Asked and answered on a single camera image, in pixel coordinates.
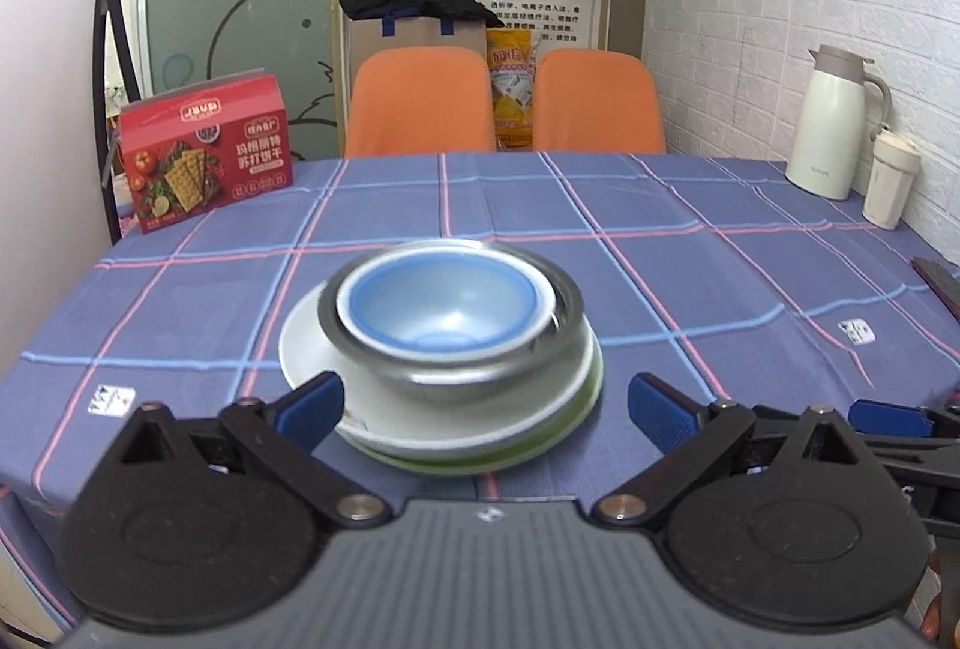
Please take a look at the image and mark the white plate with grey rim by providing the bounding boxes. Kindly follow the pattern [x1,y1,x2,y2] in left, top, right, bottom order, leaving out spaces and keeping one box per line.
[337,340,596,462]

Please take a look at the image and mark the stainless steel bowl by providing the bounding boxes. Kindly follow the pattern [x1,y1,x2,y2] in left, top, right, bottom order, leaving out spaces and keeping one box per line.
[317,238,586,387]

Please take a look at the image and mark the light green plate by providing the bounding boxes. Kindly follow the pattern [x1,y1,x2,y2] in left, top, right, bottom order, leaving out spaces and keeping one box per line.
[345,350,604,478]

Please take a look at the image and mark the white plate with flower pattern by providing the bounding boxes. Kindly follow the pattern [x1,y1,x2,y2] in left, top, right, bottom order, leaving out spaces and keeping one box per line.
[278,285,604,462]

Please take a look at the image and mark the translucent blue plastic bowl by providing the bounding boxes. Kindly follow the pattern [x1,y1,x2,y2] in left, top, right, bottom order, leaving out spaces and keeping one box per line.
[333,244,559,365]

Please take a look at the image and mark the blue plaid tablecloth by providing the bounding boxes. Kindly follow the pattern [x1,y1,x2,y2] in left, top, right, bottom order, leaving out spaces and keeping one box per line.
[2,153,958,624]

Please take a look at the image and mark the white travel mug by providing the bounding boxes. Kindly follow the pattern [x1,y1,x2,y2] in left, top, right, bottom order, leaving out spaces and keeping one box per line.
[862,130,921,229]

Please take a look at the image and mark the white thermos jug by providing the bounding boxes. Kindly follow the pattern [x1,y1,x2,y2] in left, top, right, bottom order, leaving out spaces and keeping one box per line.
[786,44,892,200]

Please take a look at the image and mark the red cracker box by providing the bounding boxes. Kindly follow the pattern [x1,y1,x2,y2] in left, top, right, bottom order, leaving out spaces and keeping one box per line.
[117,70,293,233]

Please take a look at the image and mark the right orange chair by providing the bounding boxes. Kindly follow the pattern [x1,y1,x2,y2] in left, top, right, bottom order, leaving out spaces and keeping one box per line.
[532,49,667,155]

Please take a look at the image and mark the orange chair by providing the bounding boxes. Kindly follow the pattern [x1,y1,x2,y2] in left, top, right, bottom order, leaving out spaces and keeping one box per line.
[532,49,667,155]
[343,47,496,160]

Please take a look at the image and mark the left orange chair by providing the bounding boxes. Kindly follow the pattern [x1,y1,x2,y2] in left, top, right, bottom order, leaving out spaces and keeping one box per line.
[343,47,496,160]

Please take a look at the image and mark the yellow snack bag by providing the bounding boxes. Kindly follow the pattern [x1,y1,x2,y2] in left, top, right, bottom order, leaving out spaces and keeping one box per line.
[487,28,535,151]

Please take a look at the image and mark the brown cardboard box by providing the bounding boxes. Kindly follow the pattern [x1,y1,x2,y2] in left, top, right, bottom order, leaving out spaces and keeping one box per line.
[347,16,487,82]

